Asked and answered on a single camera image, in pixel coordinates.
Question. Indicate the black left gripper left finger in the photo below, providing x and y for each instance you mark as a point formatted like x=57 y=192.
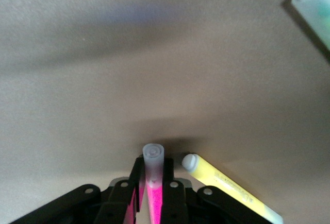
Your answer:
x=113 y=206

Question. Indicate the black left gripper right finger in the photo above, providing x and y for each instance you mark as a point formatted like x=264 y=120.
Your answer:
x=178 y=206

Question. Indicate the pink marker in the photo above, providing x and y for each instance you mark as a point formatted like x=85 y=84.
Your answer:
x=154 y=200

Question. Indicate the yellow marker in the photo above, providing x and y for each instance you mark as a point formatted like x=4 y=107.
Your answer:
x=211 y=175

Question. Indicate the green marker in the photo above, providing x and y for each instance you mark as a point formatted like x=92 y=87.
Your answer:
x=314 y=7

